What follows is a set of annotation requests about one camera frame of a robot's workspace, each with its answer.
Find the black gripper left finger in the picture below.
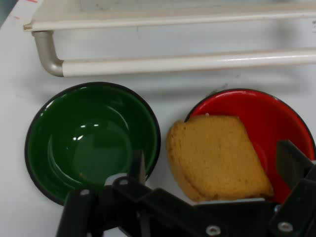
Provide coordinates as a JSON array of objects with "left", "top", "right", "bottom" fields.
[{"left": 55, "top": 149, "right": 205, "bottom": 237}]

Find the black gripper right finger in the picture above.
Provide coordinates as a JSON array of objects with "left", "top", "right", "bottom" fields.
[{"left": 268, "top": 139, "right": 316, "bottom": 237}]

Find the cream oven door with handle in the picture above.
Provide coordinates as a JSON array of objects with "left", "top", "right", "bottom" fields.
[{"left": 23, "top": 0, "right": 316, "bottom": 78}]

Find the red enamel bowl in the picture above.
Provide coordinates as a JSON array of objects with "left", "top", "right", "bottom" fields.
[{"left": 184, "top": 88, "right": 316, "bottom": 203}]

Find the green enamel bowl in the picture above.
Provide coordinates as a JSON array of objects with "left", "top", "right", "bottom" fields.
[{"left": 24, "top": 81, "right": 161, "bottom": 207}]

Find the brown bread slice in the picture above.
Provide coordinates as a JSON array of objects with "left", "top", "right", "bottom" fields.
[{"left": 165, "top": 115, "right": 275, "bottom": 202}]

